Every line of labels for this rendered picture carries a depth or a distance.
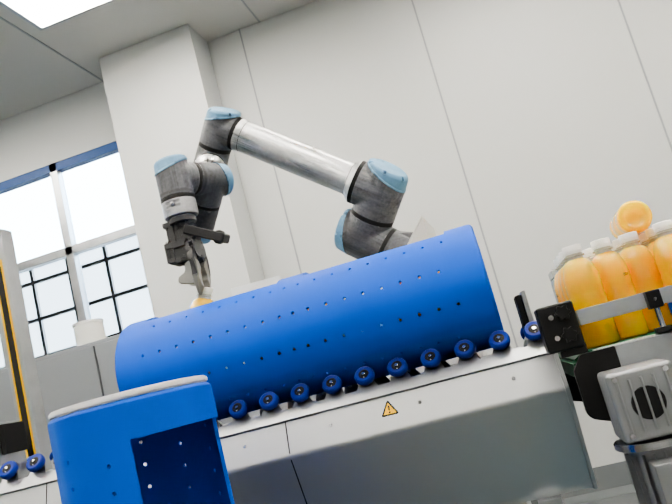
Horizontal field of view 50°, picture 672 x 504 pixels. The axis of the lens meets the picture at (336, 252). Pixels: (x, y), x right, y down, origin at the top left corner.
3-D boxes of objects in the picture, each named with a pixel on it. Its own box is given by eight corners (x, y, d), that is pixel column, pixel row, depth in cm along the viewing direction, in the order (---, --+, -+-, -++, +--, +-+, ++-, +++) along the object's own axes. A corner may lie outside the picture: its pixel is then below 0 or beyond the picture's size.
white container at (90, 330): (88, 352, 379) (83, 326, 381) (114, 344, 376) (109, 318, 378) (70, 353, 364) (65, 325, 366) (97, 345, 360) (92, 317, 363)
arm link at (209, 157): (191, 169, 261) (172, 242, 200) (199, 137, 257) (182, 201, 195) (223, 177, 264) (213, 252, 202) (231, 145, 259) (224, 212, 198)
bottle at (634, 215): (620, 235, 155) (609, 245, 173) (655, 229, 153) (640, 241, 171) (614, 203, 156) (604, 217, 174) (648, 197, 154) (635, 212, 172)
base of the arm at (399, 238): (401, 290, 249) (376, 278, 252) (426, 243, 252) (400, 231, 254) (395, 279, 231) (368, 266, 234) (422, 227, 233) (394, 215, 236)
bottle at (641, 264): (640, 332, 148) (611, 246, 151) (642, 330, 154) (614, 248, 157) (676, 323, 145) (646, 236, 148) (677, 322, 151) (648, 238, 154)
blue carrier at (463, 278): (180, 432, 189) (160, 327, 195) (507, 346, 174) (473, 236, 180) (125, 441, 162) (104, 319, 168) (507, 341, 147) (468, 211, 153)
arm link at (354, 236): (385, 262, 254) (342, 242, 258) (401, 219, 247) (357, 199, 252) (370, 273, 240) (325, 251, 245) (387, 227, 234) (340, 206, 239)
